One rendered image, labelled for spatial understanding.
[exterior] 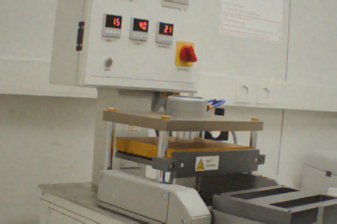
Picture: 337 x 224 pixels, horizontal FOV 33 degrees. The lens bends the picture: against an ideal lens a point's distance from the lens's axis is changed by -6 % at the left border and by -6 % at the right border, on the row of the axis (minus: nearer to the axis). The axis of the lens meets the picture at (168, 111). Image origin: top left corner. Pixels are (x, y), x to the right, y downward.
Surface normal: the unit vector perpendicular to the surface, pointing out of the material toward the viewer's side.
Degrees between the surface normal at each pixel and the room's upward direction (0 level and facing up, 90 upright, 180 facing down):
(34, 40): 90
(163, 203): 90
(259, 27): 90
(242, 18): 90
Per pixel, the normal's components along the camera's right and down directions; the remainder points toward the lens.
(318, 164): -0.86, -0.13
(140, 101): 0.68, 0.09
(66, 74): -0.73, -0.03
